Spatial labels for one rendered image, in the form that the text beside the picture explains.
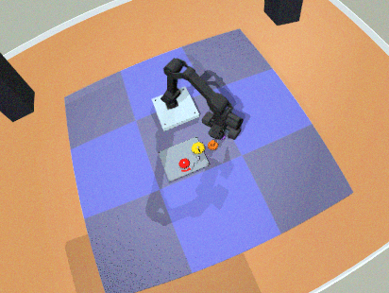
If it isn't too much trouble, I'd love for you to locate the red gear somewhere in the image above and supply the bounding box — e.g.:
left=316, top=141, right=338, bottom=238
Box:
left=179, top=158, right=190, bottom=169

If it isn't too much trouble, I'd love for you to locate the yellow gear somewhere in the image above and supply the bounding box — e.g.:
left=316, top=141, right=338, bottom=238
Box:
left=192, top=142, right=205, bottom=154

